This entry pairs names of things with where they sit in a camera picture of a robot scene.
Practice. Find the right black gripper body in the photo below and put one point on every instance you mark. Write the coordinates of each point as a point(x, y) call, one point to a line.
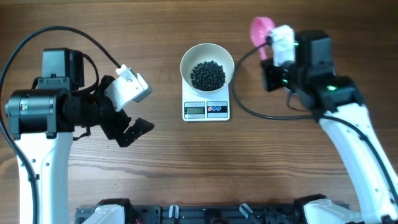
point(290, 76)

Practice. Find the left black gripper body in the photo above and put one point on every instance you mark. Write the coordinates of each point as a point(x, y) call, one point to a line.
point(101, 111)

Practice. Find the pink plastic measuring scoop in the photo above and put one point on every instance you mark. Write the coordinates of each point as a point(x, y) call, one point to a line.
point(260, 28)

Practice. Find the black beans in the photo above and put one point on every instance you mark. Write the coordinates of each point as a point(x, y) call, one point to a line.
point(208, 76)

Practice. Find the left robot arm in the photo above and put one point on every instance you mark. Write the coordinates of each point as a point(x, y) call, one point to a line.
point(42, 121)

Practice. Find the white ceramic bowl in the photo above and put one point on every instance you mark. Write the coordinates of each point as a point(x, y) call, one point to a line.
point(206, 52)

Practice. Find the white digital kitchen scale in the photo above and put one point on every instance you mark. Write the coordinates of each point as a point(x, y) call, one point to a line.
point(198, 107)

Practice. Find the left grey rail clamp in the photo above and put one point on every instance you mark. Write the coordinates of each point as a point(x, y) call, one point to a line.
point(174, 212)

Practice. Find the grey rail clamp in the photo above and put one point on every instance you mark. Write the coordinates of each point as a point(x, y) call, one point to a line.
point(174, 212)
point(245, 210)

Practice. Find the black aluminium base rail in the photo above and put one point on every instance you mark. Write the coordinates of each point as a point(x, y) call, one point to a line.
point(155, 214)

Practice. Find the right grey rail clamp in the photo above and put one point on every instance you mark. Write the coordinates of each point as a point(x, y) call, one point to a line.
point(245, 210)

